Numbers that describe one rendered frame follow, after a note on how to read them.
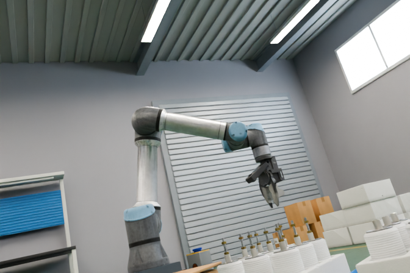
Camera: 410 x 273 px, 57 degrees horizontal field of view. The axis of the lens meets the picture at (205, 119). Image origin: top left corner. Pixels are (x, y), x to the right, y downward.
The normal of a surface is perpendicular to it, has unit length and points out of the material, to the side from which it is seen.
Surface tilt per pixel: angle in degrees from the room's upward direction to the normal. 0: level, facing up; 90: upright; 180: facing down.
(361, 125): 90
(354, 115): 90
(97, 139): 90
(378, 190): 90
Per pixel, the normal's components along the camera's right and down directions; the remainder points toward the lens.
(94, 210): 0.37, -0.38
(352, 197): -0.89, 0.07
